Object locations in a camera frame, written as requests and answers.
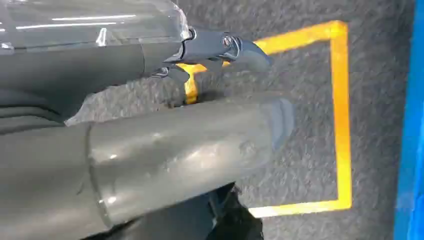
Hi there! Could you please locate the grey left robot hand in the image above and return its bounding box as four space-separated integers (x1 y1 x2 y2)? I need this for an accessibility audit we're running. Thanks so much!
0 0 295 240

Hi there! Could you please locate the blue panel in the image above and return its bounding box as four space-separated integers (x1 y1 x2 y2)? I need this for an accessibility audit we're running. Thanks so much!
393 0 424 240

